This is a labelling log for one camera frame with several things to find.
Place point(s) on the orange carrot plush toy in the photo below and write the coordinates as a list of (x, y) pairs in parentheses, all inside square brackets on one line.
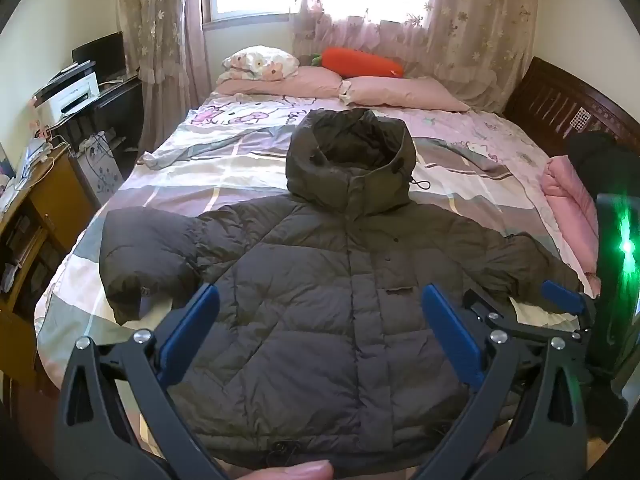
[(360, 61)]

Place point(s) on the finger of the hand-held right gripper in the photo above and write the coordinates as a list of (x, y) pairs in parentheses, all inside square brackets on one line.
[(487, 310), (562, 292)]

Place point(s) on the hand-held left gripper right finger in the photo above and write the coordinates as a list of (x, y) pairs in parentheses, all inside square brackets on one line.
[(450, 330)]

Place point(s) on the beige floral lace curtain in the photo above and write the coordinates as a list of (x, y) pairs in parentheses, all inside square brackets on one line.
[(160, 35)]

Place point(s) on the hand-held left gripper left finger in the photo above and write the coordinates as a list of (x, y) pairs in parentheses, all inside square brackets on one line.
[(192, 320)]

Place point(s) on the white floral pillow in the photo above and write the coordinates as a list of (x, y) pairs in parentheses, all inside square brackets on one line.
[(260, 60)]

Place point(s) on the dark olive hooded puffer jacket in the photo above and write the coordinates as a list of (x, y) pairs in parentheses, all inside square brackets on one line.
[(325, 270)]

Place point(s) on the dark wooden headboard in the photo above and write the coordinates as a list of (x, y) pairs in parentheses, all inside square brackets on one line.
[(550, 95)]

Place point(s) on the pink floral lace curtain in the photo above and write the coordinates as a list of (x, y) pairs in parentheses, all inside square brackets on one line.
[(465, 35)]

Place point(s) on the bed with patterned sheet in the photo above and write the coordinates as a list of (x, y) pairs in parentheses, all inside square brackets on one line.
[(225, 170)]

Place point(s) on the wooden cabinet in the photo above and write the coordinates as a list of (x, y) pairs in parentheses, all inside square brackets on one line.
[(35, 240)]

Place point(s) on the white floral storage box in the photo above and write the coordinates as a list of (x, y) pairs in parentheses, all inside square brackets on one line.
[(100, 170)]

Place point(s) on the folded pink quilt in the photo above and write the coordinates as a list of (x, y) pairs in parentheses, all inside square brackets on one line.
[(570, 195)]

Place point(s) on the person's left hand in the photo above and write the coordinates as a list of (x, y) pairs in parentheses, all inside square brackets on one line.
[(285, 472)]

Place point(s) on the black garment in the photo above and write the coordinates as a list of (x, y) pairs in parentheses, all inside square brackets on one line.
[(605, 160)]

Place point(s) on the black desk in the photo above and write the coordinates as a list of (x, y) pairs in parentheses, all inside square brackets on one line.
[(120, 110)]

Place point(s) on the black monitor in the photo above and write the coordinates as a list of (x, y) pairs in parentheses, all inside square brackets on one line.
[(100, 55)]

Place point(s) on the white printer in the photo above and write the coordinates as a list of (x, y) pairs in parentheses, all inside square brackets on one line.
[(67, 95)]

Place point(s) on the pink pillow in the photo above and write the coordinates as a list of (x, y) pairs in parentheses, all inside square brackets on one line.
[(400, 92), (285, 82)]

